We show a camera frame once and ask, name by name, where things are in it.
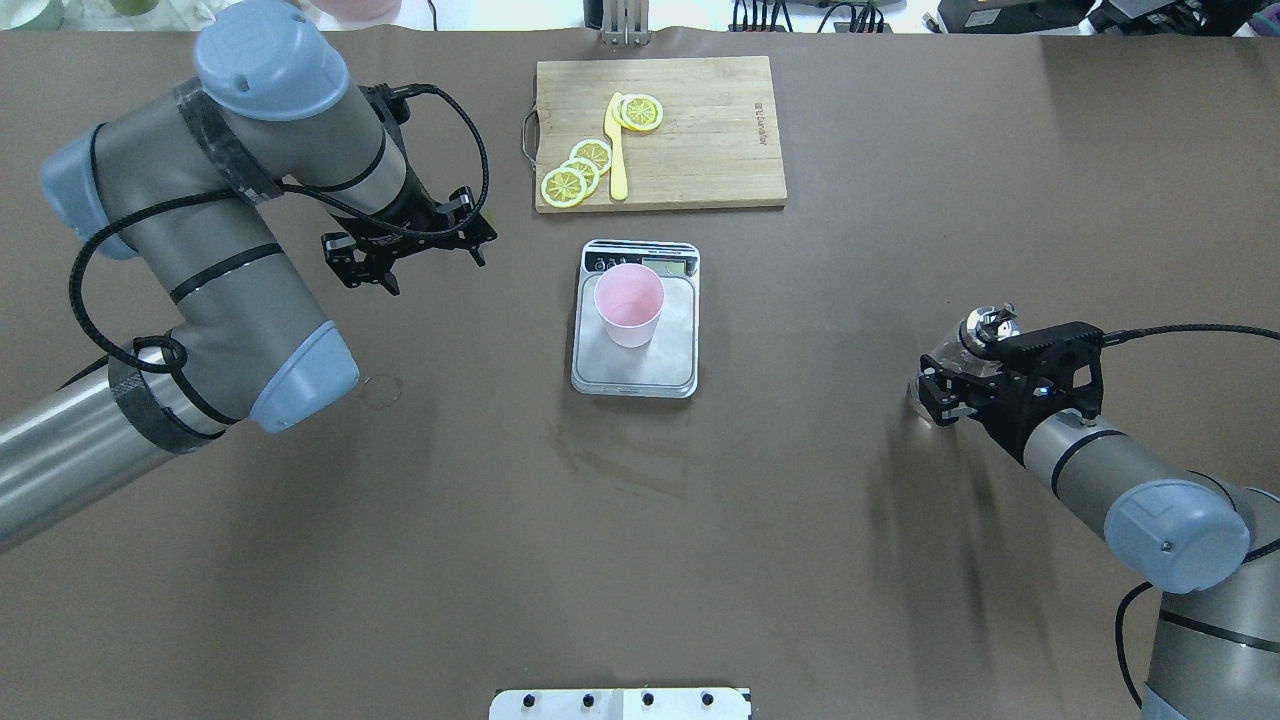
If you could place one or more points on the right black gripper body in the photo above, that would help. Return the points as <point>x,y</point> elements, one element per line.
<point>993,415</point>

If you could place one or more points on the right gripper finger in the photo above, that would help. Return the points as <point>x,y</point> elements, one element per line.
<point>938,404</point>

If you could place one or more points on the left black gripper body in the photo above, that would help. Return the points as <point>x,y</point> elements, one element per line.
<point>383,243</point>

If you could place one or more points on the clear glass sauce bottle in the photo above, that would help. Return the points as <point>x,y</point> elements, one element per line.
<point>967,350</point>

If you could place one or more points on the pink plastic cup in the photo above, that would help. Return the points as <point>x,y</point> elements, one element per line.
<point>630,298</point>

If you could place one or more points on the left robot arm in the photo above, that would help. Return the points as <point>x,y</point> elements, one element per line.
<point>201,318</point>

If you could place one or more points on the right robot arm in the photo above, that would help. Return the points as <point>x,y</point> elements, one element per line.
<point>1197,639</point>

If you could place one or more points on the digital kitchen scale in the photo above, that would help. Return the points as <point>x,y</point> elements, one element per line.
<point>667,366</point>

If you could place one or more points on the lemon slice top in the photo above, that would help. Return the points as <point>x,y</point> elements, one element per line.
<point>564,187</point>

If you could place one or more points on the yellow plastic knife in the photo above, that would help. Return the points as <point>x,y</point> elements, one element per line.
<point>618,186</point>

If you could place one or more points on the lemon slice front single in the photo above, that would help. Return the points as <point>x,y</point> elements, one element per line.
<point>642,112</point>

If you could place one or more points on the pink bowl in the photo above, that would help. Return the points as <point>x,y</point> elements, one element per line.
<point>357,10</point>

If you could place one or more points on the bamboo cutting board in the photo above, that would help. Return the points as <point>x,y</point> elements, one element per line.
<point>718,145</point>

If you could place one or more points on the white metal column base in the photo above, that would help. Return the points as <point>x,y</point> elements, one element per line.
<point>623,703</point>

